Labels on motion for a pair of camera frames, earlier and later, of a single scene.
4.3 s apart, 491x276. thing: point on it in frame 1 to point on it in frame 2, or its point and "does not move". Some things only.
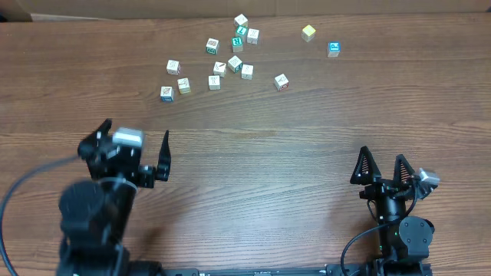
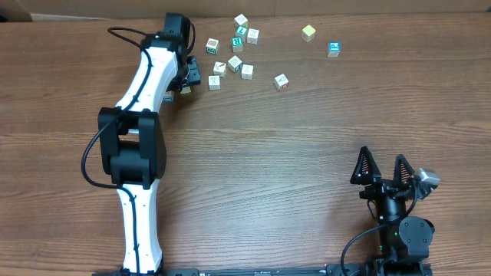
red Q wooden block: (281, 83) does not move
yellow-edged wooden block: (183, 85) does not move
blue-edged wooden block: (166, 93) does not move
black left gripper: (149, 175) to (194, 73)
